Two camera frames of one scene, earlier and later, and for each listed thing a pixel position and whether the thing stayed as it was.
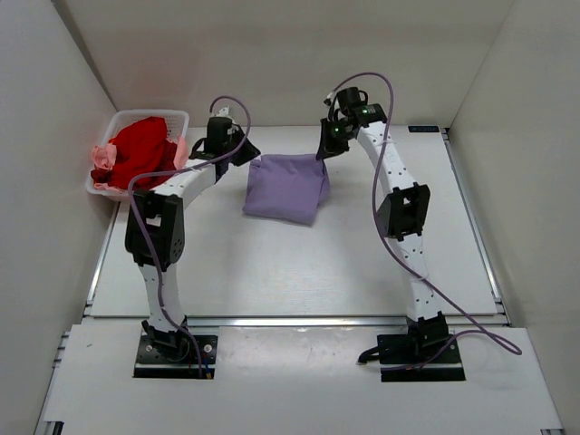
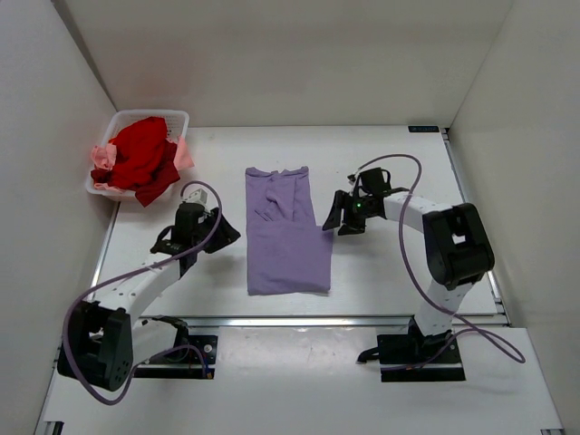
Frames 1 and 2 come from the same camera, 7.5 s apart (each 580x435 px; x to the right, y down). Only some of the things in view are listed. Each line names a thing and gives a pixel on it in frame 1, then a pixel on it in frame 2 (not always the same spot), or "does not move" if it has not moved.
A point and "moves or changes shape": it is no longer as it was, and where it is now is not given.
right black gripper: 329,143 → 349,213
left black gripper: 242,148 → 210,233
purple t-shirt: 288,188 moves or changes shape
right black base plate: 397,357 does not move
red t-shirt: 139,149 does not move
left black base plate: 178,362 does not move
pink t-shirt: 104,156 does not move
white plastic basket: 178,124 does not move
